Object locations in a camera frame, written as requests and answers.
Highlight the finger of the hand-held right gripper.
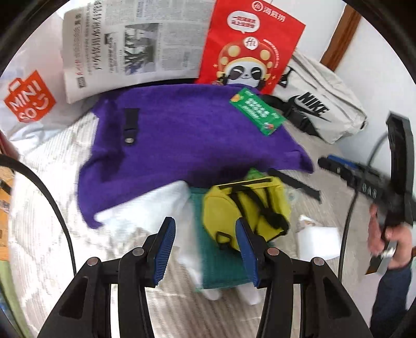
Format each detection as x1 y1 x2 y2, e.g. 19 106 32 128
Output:
327 155 379 179
318 157 387 199

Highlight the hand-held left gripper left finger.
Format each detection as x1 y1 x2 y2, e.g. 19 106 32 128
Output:
42 217 177 338

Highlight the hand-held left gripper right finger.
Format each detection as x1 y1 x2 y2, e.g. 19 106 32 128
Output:
235 218 374 338

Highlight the green ribbed cleaning cloth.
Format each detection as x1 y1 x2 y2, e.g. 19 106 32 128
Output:
190 187 261 290

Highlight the yellow mesh pouch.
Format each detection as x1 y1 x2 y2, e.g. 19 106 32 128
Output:
201 177 291 252

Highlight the white tissue packet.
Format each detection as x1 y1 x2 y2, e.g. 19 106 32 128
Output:
297 224 342 261

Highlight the person's right hand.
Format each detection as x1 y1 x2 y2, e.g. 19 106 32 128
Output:
367 205 414 270

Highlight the white fluffy cloth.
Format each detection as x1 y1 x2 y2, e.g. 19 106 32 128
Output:
94 180 261 306

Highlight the green snack packet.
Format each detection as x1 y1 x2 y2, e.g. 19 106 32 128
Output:
229 88 287 137

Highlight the purple towel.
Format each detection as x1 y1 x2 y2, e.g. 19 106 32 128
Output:
76 84 314 230

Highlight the person's leg in jeans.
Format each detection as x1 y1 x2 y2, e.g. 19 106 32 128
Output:
370 265 416 338

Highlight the red panda print paper bag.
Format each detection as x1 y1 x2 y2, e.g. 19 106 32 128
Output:
195 0 307 95

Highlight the white shopping bag orange logo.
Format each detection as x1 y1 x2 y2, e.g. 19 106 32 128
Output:
0 69 98 154

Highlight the newspaper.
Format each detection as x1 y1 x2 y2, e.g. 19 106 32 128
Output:
62 0 218 105

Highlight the black webbing strap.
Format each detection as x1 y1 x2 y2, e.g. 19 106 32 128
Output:
268 168 322 203

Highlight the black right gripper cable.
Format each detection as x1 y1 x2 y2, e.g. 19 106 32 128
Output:
337 190 360 282

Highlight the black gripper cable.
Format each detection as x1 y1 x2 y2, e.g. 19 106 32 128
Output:
337 190 360 282
0 155 77 272

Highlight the white sports bag black strap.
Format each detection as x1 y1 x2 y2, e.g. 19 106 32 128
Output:
260 52 368 144

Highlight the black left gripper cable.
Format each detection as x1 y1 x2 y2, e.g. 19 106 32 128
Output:
0 155 77 272

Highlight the wooden door frame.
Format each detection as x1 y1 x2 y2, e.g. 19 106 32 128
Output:
320 5 363 71

